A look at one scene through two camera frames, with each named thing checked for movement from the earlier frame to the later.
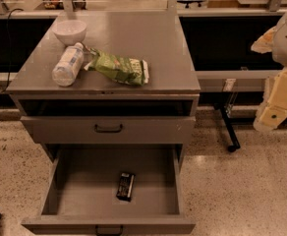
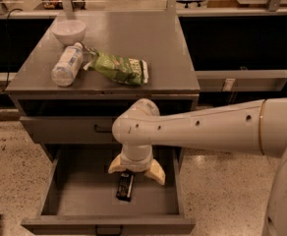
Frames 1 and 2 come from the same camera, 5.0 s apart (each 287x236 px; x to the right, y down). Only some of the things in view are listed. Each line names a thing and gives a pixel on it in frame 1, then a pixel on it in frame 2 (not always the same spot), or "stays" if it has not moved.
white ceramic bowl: [70, 31] stays
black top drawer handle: [108, 131] stays
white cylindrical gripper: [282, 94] → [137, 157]
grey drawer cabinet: [101, 111] stays
